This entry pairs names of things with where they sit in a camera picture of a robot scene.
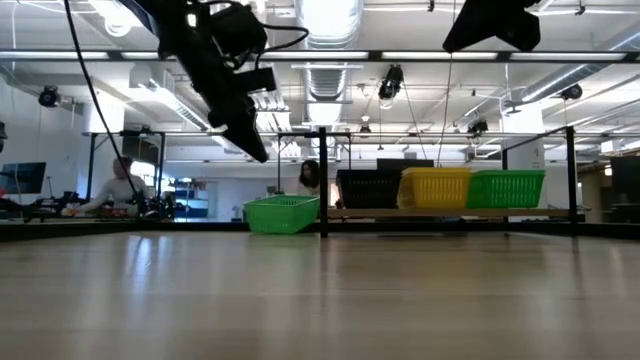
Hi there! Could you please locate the cluttered background desk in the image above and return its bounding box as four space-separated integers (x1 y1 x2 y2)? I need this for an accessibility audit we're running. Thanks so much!
0 189 176 224

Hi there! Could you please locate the dark desk monitor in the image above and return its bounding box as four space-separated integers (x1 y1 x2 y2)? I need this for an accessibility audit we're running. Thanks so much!
0 161 48 196

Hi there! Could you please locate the black table edge rail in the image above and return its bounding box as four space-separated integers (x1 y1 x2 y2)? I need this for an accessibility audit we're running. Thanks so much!
0 218 640 242

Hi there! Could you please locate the thin hanging cable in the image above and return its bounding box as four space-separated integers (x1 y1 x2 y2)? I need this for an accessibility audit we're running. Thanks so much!
436 51 455 170

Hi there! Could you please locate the black camera cable loop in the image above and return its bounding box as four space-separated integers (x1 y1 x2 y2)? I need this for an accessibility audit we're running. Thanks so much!
249 22 310 69

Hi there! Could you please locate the black plastic slotted basket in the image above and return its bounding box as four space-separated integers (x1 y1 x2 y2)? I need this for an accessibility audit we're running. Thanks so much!
335 168 404 210

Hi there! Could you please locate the dark cabinet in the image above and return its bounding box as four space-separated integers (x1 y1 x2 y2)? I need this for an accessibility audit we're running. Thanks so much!
609 156 640 224

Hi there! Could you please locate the dark monitor behind shelf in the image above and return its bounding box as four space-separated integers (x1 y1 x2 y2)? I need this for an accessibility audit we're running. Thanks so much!
376 158 436 174

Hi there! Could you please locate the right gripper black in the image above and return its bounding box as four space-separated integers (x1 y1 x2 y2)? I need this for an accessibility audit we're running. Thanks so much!
442 0 542 54

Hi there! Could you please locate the person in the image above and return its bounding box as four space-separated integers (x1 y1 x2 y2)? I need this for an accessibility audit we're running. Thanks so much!
297 159 322 197
74 156 151 217

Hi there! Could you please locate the silver ceiling air duct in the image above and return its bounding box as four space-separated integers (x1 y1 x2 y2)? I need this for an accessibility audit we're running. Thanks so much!
293 0 365 126

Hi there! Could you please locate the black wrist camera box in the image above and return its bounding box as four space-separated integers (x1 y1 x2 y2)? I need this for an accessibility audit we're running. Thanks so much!
197 1 270 64

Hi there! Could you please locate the blue background equipment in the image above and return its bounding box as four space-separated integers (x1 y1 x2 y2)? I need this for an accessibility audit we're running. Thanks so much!
173 178 210 220

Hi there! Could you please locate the thin black cable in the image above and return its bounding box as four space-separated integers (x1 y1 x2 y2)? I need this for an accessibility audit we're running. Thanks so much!
62 0 144 204

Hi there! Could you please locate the overhead frame bar with lights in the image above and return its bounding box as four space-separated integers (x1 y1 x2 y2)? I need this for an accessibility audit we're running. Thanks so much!
0 48 640 65

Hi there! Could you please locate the black background workcell frame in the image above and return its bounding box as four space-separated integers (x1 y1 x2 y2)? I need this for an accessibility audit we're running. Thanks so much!
82 129 167 201

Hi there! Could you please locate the wooden shelf with black frame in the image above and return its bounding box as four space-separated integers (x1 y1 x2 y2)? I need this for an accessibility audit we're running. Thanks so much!
318 125 587 239

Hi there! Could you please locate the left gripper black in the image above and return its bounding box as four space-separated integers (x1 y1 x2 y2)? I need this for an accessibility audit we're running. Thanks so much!
159 19 278 164

